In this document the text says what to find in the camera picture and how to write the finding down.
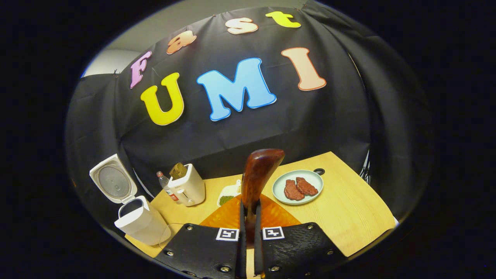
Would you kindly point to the white toaster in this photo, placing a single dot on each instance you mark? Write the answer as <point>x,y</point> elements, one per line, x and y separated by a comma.
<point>192,188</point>

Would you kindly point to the brown bread slice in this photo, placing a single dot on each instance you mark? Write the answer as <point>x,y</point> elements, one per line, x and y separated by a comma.
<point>178,171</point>

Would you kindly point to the white divided dish of beans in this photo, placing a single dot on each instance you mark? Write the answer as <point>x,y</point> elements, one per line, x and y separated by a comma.
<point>228,193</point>

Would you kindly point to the red meat slice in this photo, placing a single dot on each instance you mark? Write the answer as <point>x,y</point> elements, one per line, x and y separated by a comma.
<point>307,186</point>
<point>293,190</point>

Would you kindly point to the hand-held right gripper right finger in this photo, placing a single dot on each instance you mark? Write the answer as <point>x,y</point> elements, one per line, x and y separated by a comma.
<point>298,248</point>

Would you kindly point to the pale green plate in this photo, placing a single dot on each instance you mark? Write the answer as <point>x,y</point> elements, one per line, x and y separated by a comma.
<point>279,190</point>

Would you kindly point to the white rice cooker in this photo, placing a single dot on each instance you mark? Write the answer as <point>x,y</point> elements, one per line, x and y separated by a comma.
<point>141,226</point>

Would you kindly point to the clear plastic water bottle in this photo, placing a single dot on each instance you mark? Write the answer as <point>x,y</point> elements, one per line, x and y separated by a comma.
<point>167,190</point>

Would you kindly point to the brown wooden spoon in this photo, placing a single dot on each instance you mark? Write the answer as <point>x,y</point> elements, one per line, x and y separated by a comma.
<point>259,170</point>

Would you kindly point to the black backdrop cloth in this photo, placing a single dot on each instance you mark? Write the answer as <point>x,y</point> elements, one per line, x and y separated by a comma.
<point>240,131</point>

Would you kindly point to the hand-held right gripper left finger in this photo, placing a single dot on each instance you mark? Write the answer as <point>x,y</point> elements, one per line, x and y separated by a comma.
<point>201,252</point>

